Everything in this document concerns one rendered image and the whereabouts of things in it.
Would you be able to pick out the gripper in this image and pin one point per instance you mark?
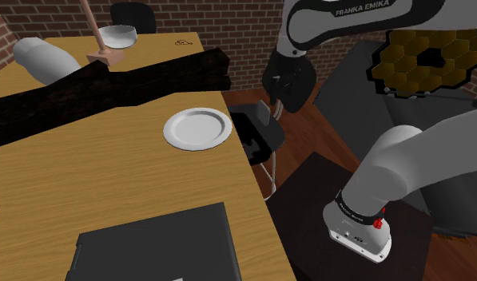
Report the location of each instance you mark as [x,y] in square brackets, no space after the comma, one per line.
[290,83]

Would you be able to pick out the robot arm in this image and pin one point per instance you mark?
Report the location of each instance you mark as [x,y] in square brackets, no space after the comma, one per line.
[397,155]

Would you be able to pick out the black chair with metal legs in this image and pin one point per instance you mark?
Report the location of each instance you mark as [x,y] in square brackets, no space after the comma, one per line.
[261,136]

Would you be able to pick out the dark grey sofa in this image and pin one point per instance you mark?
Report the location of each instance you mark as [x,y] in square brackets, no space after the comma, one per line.
[351,109]

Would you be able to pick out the white plate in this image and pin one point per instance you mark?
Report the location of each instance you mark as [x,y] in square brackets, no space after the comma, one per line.
[197,129]

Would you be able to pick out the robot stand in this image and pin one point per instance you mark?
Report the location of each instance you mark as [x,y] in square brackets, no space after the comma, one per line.
[300,218]

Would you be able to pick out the long black rough beam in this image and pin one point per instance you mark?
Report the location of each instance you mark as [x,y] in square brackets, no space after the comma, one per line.
[144,83]

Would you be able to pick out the light brown wooden mallet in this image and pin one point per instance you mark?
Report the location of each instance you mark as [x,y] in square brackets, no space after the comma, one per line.
[105,57]

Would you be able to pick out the wooden table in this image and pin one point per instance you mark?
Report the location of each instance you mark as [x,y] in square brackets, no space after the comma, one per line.
[105,175]

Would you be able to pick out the dark grey closed laptop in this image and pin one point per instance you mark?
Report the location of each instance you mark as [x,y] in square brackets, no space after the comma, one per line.
[156,249]

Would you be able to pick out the white rounded cylinder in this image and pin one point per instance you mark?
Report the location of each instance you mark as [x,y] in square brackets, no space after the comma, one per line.
[39,58]

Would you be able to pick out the gold honeycomb panel black frame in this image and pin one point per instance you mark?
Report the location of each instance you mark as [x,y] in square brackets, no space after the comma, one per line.
[394,66]

